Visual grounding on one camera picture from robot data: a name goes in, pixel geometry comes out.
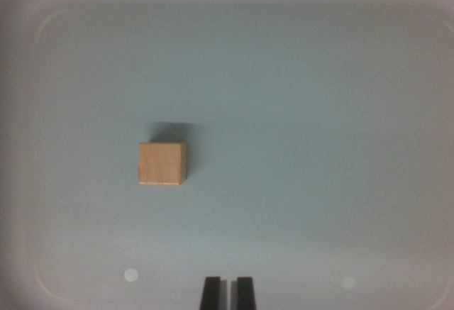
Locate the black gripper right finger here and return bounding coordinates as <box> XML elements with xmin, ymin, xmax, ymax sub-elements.
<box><xmin>230</xmin><ymin>276</ymin><xmax>257</xmax><ymax>310</ymax></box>

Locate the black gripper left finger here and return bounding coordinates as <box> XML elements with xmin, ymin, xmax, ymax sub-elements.
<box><xmin>199</xmin><ymin>276</ymin><xmax>228</xmax><ymax>310</ymax></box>

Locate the light wooden cube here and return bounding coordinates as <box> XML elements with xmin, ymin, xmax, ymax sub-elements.
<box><xmin>138</xmin><ymin>142</ymin><xmax>188</xmax><ymax>186</ymax></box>

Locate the pale blue plastic tub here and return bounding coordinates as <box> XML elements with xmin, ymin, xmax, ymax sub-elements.
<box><xmin>0</xmin><ymin>0</ymin><xmax>454</xmax><ymax>310</ymax></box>

